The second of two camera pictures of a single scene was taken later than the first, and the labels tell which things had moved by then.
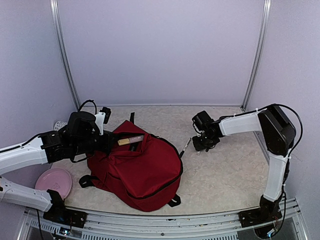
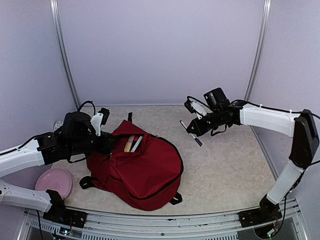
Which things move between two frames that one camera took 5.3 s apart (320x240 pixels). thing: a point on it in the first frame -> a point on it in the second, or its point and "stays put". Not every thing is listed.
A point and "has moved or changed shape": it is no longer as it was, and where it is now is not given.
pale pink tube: (128, 140) has moved or changed shape
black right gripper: (199, 147) -> (198, 131)
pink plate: (56, 179) stays put
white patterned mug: (59, 124) stays put
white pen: (185, 146) -> (196, 140)
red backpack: (145, 175) stays put
